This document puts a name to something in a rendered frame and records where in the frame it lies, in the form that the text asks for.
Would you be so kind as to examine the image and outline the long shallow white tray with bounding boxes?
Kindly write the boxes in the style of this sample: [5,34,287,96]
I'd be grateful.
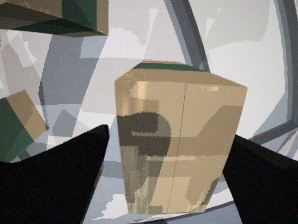
[182,0,298,146]
[12,150,30,163]

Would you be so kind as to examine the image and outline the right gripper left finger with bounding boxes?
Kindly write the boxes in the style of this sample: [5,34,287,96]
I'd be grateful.
[0,124,110,224]

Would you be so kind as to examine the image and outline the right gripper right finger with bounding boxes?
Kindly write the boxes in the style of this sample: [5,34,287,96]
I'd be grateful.
[222,134,298,224]

